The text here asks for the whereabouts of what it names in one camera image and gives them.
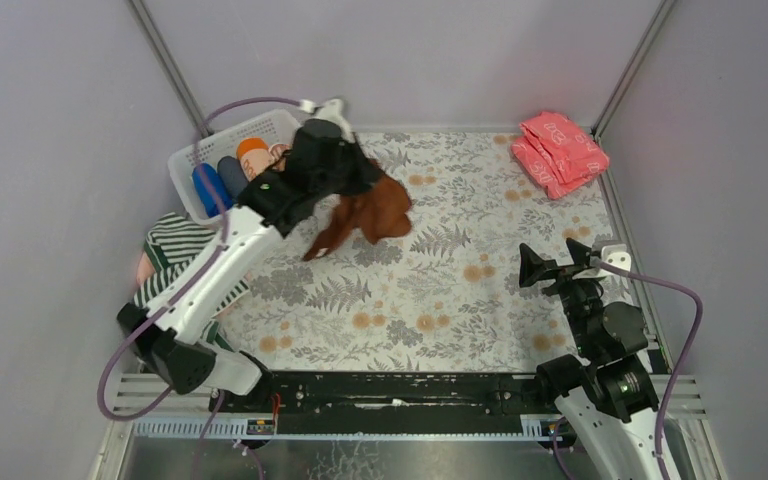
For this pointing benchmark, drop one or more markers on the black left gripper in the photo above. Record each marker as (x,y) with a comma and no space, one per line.
(355,168)

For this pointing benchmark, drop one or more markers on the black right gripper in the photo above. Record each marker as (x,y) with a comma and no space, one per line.
(562,277)

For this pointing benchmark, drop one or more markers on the brown towel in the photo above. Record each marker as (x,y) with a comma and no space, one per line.
(380,213)

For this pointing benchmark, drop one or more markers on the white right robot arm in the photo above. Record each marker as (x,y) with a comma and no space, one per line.
(603,390)

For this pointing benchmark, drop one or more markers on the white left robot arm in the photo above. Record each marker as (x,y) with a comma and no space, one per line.
(166,334)

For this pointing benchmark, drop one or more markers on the beige patterned rolled towel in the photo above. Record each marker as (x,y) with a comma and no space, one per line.
(278,153)

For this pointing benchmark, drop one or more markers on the orange rolled towel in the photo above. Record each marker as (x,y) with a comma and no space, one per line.
(254,156)

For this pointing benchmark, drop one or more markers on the grey rolled towel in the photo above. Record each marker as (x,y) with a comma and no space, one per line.
(232,176)

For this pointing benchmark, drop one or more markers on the blue rolled towel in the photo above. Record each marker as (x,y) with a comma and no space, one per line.
(210,190)

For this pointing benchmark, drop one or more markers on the pink patterned folded towel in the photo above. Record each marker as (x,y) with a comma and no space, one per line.
(557,154)

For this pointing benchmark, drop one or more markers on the floral patterned table mat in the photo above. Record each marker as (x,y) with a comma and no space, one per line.
(445,297)

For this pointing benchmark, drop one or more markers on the green white striped towel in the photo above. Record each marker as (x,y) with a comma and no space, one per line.
(172,243)

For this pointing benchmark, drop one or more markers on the pink towel under striped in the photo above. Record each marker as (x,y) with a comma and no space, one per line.
(145,269)

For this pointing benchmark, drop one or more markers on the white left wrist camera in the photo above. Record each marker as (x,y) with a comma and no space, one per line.
(332,111)

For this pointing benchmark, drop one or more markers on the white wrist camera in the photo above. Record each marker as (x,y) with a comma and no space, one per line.
(332,111)
(610,256)

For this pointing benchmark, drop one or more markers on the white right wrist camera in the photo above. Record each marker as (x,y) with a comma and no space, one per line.
(610,256)

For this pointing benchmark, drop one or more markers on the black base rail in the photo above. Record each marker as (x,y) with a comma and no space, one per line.
(391,403)

